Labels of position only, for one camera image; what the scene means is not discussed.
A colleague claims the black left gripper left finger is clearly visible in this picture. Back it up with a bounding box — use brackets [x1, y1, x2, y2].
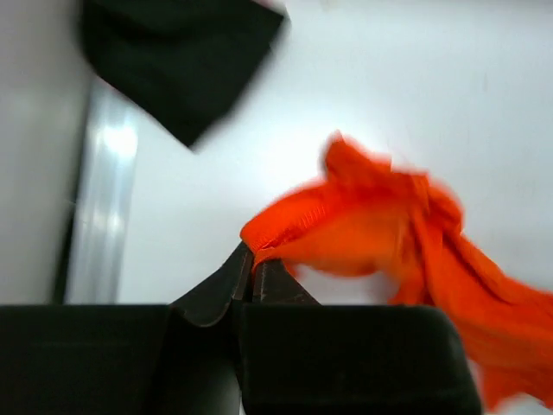
[1, 245, 252, 414]

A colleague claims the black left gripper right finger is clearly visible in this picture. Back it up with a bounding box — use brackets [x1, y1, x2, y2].
[239, 261, 482, 414]

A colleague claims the orange garment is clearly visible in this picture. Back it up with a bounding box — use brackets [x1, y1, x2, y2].
[240, 133, 552, 411]

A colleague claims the black t shirt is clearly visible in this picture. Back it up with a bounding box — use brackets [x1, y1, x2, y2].
[79, 0, 288, 147]

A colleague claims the aluminium table frame rail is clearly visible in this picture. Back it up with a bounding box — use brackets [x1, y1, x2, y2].
[53, 79, 138, 304]

